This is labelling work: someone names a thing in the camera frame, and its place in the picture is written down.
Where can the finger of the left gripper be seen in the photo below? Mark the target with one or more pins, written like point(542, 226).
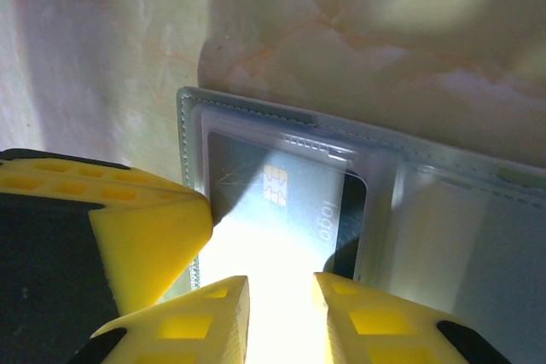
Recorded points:
point(25, 163)
point(149, 244)

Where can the grey-green card holder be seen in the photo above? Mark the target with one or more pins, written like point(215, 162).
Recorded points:
point(460, 232)

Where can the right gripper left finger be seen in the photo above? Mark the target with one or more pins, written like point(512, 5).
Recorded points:
point(226, 317)

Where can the dark grey bank card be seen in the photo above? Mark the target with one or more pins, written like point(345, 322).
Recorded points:
point(307, 193)

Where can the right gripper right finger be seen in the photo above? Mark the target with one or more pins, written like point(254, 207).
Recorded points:
point(341, 338)

